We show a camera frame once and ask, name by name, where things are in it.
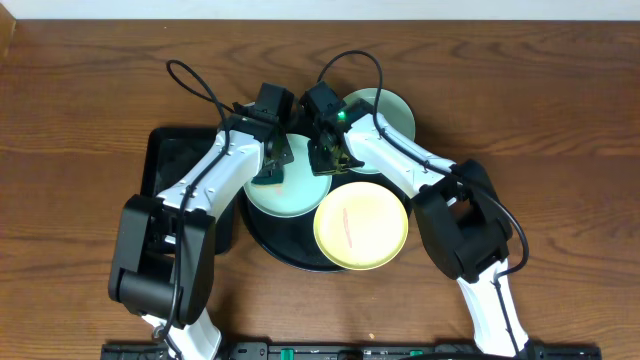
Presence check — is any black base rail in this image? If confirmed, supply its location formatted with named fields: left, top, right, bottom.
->
left=100, top=342, right=602, bottom=360

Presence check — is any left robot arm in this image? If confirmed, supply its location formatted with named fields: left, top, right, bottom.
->
left=108, top=83, right=294, bottom=359

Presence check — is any light blue plate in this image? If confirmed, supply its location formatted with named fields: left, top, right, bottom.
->
left=243, top=134, right=332, bottom=218
left=339, top=87, right=417, bottom=176

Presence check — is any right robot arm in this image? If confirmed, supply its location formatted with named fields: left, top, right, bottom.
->
left=300, top=81, right=529, bottom=359

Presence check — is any round black tray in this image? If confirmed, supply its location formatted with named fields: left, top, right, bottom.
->
left=237, top=107, right=416, bottom=275

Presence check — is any yellow plate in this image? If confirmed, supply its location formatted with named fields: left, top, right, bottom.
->
left=313, top=182, right=408, bottom=271

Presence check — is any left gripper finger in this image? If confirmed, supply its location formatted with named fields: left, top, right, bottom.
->
left=264, top=134, right=294, bottom=172
left=257, top=164, right=284, bottom=184

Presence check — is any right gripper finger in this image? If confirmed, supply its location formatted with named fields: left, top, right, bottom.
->
left=307, top=140, right=336, bottom=176
left=334, top=144, right=365, bottom=170

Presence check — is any rectangular black tray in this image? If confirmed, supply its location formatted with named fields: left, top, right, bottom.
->
left=139, top=126, right=241, bottom=256

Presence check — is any green yellow sponge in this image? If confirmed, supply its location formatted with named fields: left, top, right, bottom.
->
left=251, top=168, right=284, bottom=186

